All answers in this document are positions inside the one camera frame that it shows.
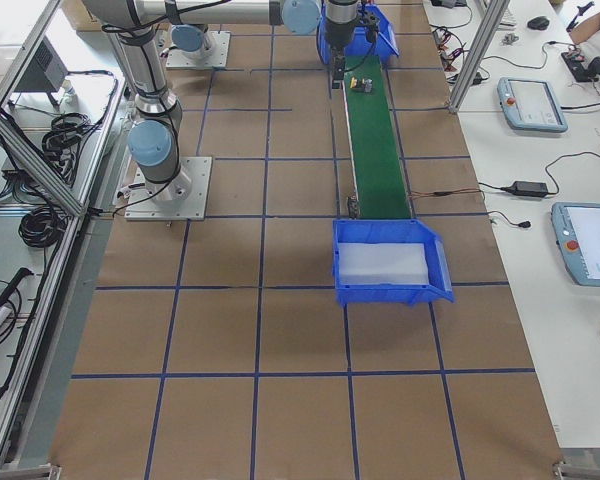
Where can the blue plastic bin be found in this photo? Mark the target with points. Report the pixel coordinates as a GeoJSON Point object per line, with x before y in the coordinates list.
{"type": "Point", "coordinates": [389, 261]}
{"type": "Point", "coordinates": [385, 46]}

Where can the aluminium frame post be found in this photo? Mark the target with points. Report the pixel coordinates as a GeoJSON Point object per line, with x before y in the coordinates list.
{"type": "Point", "coordinates": [477, 50]}

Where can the teach pendant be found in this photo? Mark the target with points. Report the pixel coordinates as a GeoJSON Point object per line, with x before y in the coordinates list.
{"type": "Point", "coordinates": [530, 105]}
{"type": "Point", "coordinates": [577, 230]}

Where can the blue left plastic bin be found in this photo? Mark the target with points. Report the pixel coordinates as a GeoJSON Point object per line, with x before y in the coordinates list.
{"type": "Point", "coordinates": [385, 46]}

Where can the black computer mouse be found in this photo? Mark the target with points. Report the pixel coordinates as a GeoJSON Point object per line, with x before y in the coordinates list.
{"type": "Point", "coordinates": [539, 23]}

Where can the blue right plastic bin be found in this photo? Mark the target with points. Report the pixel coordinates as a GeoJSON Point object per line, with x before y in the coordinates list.
{"type": "Point", "coordinates": [389, 261]}

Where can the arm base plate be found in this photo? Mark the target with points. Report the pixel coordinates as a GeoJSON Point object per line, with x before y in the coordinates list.
{"type": "Point", "coordinates": [200, 50]}
{"type": "Point", "coordinates": [184, 198]}

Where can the far teach pendant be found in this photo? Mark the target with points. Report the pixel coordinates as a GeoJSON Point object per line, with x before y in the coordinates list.
{"type": "Point", "coordinates": [530, 105]}

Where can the yellow push button switch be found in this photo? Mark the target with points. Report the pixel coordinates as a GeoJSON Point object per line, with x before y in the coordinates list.
{"type": "Point", "coordinates": [361, 85]}

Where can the black power adapter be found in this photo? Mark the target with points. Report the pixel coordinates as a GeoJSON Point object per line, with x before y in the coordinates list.
{"type": "Point", "coordinates": [530, 189]}

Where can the green conveyor belt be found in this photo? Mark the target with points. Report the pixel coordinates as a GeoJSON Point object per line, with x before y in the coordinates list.
{"type": "Point", "coordinates": [379, 183]}

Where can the near teach pendant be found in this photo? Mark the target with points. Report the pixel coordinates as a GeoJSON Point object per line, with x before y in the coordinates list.
{"type": "Point", "coordinates": [577, 230]}

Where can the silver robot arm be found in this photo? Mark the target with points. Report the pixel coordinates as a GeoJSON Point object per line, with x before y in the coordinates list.
{"type": "Point", "coordinates": [336, 20]}
{"type": "Point", "coordinates": [154, 142]}

